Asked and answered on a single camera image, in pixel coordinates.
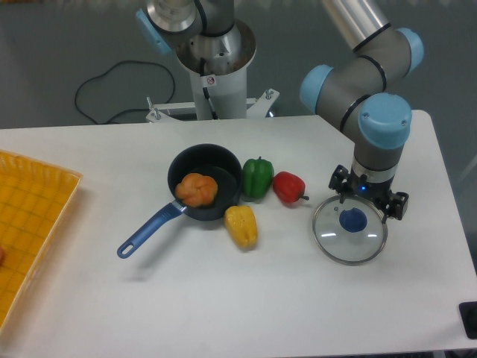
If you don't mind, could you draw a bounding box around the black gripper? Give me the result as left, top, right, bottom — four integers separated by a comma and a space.
329, 165, 409, 224

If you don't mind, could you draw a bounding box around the glass pot lid blue knob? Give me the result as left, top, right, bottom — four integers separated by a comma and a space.
312, 195, 388, 266

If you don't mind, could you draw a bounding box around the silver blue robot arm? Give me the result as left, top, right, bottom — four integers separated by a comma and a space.
136, 1, 424, 219

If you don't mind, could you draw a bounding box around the red bell pepper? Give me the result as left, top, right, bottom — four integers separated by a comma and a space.
273, 172, 309, 204

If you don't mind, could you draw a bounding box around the green bell pepper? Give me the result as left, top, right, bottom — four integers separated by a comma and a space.
242, 157, 274, 199

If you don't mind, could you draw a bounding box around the yellow bell pepper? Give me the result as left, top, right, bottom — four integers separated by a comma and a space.
224, 206, 258, 250

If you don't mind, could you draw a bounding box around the black device at table edge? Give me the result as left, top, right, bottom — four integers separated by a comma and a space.
458, 301, 477, 339

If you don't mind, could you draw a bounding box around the orange bread roll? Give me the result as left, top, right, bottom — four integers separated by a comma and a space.
174, 173, 218, 207

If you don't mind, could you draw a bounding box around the yellow woven basket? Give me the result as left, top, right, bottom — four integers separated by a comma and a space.
1, 150, 83, 330

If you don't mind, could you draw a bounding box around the dark pot blue handle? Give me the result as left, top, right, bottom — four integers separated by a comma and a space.
117, 143, 242, 259

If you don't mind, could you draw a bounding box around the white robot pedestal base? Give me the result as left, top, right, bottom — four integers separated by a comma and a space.
145, 20, 279, 123

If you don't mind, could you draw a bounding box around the black floor cable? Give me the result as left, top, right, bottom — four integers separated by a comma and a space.
75, 60, 176, 125

